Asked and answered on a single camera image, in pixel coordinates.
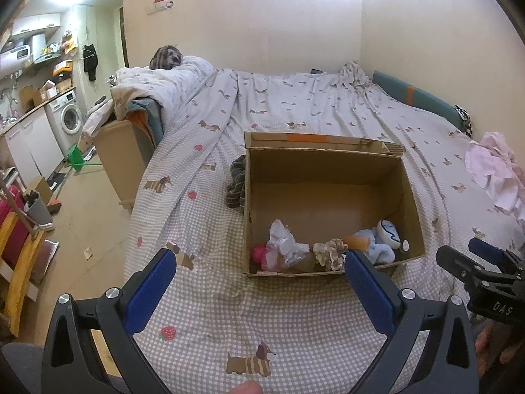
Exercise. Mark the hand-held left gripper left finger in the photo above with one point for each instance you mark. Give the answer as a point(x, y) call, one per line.
point(151, 291)

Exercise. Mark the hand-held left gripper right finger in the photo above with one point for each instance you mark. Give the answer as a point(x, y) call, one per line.
point(369, 291)

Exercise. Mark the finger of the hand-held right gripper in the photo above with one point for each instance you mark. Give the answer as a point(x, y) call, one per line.
point(467, 266)
point(488, 250)

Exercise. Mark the blue plush toy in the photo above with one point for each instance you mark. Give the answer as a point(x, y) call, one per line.
point(371, 244)

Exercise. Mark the orange cardboard tube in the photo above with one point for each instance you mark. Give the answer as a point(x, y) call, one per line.
point(354, 241)

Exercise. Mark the beige lace scrunchie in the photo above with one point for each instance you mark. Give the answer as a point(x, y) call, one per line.
point(328, 253)

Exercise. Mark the white plastic bag item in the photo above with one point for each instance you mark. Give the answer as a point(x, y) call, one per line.
point(283, 238)

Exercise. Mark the cardboard box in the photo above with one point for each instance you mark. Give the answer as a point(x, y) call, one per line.
point(328, 197)

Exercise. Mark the person's right hand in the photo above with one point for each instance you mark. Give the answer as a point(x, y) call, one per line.
point(485, 344)

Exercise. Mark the person's left hand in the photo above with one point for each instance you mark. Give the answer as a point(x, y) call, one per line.
point(246, 388)

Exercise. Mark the small white round lid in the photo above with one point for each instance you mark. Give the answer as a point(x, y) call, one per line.
point(405, 247)

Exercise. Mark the pink cloth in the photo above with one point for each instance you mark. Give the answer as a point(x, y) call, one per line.
point(496, 164)

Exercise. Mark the grey floor mat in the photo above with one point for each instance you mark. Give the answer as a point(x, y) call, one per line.
point(43, 260)

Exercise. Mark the pink toy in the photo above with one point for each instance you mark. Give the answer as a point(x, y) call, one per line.
point(258, 253)

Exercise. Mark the black white patterned cloth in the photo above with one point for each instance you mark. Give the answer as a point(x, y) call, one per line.
point(463, 121)

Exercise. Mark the yellow wooden rack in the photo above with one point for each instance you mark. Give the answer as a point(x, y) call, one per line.
point(20, 271)

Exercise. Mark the wooden bedside cabinet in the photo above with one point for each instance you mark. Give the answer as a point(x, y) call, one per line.
point(119, 160)

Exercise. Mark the dark striped cloth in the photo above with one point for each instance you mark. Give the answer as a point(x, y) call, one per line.
point(237, 184)

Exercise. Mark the grey bucket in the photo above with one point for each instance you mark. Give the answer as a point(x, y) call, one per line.
point(39, 211)

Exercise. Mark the person's grey trousers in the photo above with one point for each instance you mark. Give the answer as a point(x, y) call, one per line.
point(24, 369)

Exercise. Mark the green dustpan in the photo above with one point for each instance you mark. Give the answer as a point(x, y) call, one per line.
point(76, 158)

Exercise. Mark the red suitcase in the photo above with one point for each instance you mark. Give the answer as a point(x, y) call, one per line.
point(10, 221)

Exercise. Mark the teal cushion with orange stripe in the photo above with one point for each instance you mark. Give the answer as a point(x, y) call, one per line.
point(422, 100)

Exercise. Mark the teal blanket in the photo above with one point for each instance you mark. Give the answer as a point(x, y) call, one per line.
point(154, 119)

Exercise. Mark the white kitchen cabinet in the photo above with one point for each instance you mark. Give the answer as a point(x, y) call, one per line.
point(28, 147)

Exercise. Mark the white washing machine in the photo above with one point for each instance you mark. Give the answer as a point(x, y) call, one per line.
point(65, 117)

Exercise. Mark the white printed duvet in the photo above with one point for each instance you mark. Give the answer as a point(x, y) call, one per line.
point(164, 86)

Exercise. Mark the brown cardboard carton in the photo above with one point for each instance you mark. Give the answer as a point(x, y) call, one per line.
point(28, 97)

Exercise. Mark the grey striped pillow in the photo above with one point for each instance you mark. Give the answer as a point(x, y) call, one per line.
point(164, 57)

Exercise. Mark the black hanging bag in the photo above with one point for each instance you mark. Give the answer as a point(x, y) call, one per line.
point(91, 61)

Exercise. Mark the orange box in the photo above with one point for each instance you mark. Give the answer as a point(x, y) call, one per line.
point(62, 67)

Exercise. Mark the red white wall decoration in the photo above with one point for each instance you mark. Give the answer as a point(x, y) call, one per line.
point(163, 2)

